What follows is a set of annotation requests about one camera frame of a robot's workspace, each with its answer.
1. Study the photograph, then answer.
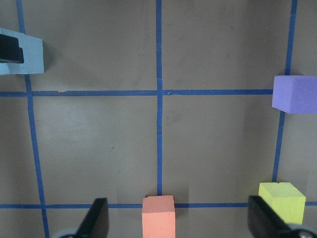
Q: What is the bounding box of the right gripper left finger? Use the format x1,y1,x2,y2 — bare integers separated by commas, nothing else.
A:
53,197,110,238

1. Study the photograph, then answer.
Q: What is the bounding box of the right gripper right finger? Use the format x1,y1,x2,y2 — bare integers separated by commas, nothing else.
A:
247,195,317,238

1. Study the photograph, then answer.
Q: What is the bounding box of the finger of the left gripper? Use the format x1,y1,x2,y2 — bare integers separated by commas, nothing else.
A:
0,34,24,64

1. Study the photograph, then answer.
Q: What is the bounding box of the light blue foam block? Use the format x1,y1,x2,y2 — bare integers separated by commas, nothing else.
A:
0,28,44,75

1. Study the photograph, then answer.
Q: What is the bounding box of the yellow foam block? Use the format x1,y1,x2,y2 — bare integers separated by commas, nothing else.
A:
258,182,306,225

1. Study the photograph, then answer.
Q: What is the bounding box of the upper orange foam block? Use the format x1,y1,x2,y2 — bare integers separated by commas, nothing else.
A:
142,195,176,238

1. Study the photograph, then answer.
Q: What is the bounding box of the upper purple foam block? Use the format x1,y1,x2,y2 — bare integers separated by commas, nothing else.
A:
272,75,317,114

